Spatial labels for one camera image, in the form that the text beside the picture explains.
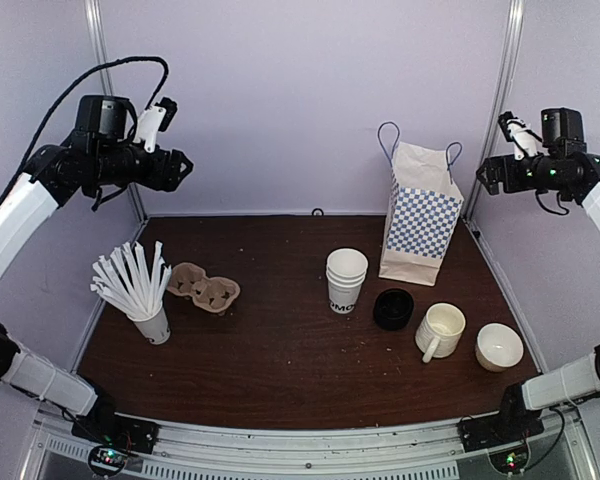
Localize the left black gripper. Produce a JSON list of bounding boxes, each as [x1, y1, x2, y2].
[[92, 137, 194, 191]]

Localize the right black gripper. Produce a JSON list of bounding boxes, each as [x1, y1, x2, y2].
[[476, 150, 568, 195]]

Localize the blue checkered paper bag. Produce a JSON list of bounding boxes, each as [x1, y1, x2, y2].
[[376, 121, 464, 286]]

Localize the white paper cups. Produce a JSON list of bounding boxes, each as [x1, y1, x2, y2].
[[326, 248, 369, 315]]

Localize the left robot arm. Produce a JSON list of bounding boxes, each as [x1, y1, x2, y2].
[[0, 95, 194, 444]]

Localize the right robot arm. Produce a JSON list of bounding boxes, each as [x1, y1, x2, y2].
[[476, 107, 600, 442]]

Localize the cardboard cup carrier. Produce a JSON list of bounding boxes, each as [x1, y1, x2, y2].
[[166, 262, 241, 316]]

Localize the paper cup holding straws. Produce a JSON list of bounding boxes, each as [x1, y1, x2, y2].
[[129, 304, 171, 346]]

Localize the stack of black lids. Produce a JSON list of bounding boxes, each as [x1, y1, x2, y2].
[[373, 288, 415, 331]]

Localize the cream ceramic mug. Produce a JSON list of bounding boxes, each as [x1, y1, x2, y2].
[[415, 303, 466, 364]]

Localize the cream ceramic bowl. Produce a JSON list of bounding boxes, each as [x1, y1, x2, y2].
[[475, 323, 524, 373]]

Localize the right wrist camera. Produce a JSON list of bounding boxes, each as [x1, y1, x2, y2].
[[498, 111, 542, 161]]

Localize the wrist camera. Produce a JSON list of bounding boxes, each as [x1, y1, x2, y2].
[[133, 97, 178, 153], [498, 111, 542, 161]]

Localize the left aluminium frame post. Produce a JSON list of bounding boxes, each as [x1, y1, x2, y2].
[[84, 0, 147, 224]]

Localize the aluminium frame post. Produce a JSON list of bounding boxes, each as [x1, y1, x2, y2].
[[462, 0, 526, 224], [84, 0, 147, 224]]

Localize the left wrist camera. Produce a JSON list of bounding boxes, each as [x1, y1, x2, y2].
[[133, 97, 178, 153]]

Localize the right aluminium frame post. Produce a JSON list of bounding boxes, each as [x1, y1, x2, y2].
[[462, 0, 526, 224]]

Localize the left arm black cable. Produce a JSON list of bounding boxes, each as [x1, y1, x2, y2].
[[0, 55, 171, 211]]

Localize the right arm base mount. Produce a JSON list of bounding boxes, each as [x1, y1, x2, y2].
[[457, 411, 544, 453]]

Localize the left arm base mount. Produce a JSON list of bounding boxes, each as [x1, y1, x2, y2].
[[68, 398, 159, 454]]

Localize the aluminium front rail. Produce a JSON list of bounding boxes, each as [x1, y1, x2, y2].
[[16, 407, 600, 479]]

